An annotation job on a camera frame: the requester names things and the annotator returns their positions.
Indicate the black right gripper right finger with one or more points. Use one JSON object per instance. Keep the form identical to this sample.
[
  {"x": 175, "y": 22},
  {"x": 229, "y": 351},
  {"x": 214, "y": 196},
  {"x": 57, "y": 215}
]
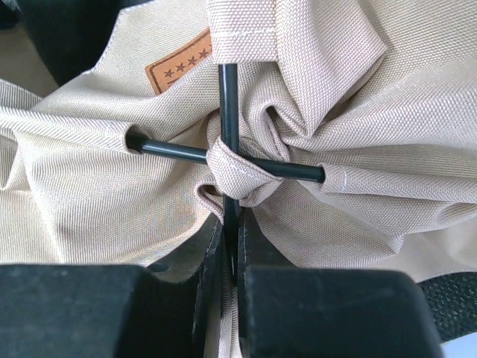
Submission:
[{"x": 287, "y": 311}]

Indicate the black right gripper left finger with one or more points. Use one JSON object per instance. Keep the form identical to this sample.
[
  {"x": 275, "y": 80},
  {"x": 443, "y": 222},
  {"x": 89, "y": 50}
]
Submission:
[{"x": 171, "y": 308}]

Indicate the tan pet tent fabric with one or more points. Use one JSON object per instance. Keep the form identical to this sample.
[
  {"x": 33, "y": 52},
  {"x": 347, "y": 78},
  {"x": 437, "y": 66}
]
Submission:
[{"x": 381, "y": 94}]

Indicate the orange leather tent label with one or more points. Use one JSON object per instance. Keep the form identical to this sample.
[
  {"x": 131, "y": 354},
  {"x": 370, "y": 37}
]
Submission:
[{"x": 163, "y": 73}]

